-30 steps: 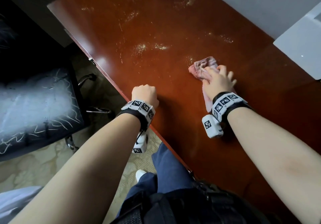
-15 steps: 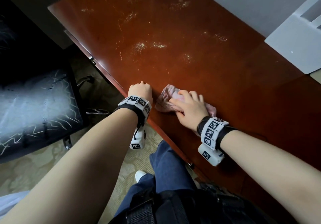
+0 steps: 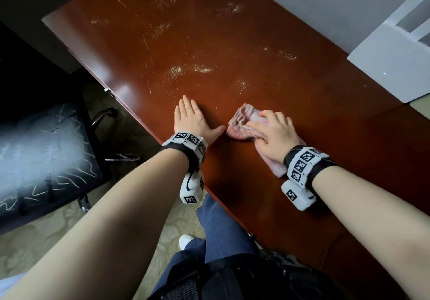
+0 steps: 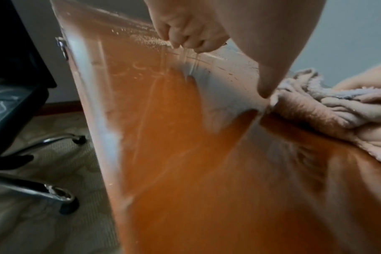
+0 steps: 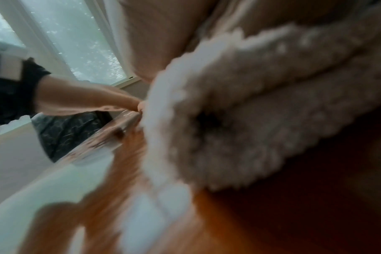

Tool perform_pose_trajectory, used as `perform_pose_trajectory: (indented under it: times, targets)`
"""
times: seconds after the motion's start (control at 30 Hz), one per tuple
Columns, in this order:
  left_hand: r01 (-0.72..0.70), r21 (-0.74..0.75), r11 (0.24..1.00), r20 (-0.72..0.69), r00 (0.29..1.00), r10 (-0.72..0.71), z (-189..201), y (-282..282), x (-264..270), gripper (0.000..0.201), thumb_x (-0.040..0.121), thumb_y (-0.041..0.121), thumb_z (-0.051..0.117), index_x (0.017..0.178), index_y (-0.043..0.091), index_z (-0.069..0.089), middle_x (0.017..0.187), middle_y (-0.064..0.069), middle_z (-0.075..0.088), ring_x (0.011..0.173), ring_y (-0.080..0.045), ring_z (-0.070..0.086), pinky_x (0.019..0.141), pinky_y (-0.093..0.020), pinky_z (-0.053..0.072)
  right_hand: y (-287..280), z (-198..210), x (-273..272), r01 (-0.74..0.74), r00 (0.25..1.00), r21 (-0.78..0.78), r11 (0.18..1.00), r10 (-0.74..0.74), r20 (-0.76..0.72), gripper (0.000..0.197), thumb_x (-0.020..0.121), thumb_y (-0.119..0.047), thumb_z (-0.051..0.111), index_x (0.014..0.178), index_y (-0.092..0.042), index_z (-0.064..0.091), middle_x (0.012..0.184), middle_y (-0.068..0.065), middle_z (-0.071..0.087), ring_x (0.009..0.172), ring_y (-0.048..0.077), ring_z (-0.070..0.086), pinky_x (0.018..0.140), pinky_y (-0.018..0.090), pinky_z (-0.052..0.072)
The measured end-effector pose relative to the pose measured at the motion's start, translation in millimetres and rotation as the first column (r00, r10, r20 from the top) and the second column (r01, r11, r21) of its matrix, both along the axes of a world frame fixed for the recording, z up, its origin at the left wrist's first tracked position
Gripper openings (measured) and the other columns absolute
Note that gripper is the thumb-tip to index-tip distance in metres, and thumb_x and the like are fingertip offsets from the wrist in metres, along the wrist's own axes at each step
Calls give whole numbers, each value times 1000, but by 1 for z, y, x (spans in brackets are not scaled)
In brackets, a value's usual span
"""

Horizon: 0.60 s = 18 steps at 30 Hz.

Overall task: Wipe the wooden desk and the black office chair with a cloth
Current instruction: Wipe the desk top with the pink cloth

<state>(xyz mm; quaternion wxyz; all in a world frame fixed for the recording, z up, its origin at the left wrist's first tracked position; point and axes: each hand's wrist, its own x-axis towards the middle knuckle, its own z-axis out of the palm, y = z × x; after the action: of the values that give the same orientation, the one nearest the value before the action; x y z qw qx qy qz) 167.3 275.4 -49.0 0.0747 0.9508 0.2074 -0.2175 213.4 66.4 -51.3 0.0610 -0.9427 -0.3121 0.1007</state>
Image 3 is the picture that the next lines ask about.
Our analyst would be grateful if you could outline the red wooden table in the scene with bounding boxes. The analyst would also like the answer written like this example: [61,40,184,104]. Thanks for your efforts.
[42,0,430,300]

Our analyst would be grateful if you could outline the right wrist marker band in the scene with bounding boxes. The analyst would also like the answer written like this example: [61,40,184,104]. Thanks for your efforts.
[284,145,338,189]

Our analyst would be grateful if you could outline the pink cleaning cloth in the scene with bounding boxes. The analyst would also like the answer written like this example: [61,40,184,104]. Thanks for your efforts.
[227,103,307,179]

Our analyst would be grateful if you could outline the white router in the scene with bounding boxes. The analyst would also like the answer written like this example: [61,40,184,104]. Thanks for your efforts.
[347,0,430,104]

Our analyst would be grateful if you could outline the person's right forearm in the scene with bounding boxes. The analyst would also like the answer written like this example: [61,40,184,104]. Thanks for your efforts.
[310,165,430,300]

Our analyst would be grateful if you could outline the blue trousers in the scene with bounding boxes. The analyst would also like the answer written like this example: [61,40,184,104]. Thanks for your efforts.
[151,194,259,300]

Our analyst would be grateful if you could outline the beige box device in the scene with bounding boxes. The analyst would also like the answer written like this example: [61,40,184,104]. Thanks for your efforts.
[409,94,430,121]

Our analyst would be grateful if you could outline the person's right hand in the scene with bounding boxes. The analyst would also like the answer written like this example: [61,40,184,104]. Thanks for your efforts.
[245,110,303,164]

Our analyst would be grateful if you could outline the white shoe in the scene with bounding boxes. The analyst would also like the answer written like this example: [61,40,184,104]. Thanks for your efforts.
[178,234,195,251]

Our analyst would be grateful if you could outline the person's left hand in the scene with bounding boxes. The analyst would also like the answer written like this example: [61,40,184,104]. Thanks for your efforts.
[174,95,226,146]

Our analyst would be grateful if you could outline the white fabric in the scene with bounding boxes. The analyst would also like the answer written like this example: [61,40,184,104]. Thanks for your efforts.
[0,273,26,292]

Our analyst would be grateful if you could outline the black waist pack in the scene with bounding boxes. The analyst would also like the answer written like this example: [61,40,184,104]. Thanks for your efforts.
[147,248,340,300]

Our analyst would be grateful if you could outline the left wrist marker band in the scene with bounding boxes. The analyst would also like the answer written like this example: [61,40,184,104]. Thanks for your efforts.
[161,132,209,173]

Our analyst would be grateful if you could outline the black office chair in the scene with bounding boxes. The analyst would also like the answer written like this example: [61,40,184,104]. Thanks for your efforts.
[0,20,142,235]

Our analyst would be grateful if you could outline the wrist marker band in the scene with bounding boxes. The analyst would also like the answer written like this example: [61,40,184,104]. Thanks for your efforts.
[161,132,209,173]
[284,145,338,189]

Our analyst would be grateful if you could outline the person's left forearm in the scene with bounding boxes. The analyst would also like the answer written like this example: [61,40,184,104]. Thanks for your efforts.
[0,148,190,300]

